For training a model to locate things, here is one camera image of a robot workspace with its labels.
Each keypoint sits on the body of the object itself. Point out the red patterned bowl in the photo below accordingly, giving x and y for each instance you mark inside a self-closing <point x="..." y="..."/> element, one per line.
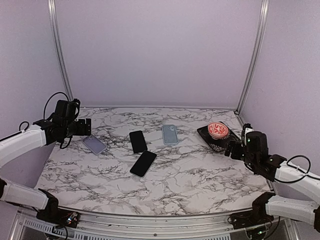
<point x="218" y="130"/>

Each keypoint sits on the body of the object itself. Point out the left aluminium frame post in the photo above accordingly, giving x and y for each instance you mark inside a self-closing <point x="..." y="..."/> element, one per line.
<point x="58" y="48"/>

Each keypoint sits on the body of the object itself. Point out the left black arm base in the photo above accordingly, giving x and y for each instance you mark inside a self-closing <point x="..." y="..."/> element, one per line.
<point x="59" y="217"/>

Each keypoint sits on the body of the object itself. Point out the light blue phone case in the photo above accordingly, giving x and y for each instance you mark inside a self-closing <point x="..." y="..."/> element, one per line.
<point x="169" y="135"/>

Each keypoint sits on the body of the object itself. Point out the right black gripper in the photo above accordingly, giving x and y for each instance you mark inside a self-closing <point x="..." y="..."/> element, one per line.
<point x="229" y="148"/>

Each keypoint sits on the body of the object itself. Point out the lavender phone case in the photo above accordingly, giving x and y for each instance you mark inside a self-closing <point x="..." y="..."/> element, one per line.
<point x="94" y="144"/>

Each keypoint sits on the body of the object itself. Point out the front aluminium rail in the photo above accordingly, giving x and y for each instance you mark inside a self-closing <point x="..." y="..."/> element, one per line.
<point x="103" y="226"/>

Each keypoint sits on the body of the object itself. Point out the black phone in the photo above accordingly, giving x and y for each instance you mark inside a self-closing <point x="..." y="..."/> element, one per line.
<point x="143" y="164"/>
<point x="138" y="142"/>

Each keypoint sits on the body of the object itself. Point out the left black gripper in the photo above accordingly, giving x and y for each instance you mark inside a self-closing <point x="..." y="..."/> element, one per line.
<point x="82" y="131"/>

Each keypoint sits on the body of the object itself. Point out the black patterned tray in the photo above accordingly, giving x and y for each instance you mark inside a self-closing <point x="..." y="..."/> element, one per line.
<point x="217" y="145"/>

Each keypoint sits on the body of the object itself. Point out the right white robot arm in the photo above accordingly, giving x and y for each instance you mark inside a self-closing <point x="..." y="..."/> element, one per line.
<point x="297" y="190"/>

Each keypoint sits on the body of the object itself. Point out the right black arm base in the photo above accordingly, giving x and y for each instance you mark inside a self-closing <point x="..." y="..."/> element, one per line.
<point x="246" y="219"/>

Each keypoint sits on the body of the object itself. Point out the right aluminium frame post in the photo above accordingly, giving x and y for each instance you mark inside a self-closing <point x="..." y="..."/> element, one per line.
<point x="258" y="42"/>

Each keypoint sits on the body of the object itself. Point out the aluminium frame post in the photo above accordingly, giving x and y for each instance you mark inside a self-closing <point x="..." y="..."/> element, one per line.
<point x="258" y="42"/>
<point x="58" y="48"/>

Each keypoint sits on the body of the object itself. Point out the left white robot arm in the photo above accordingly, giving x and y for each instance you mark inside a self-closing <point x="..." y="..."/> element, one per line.
<point x="35" y="136"/>

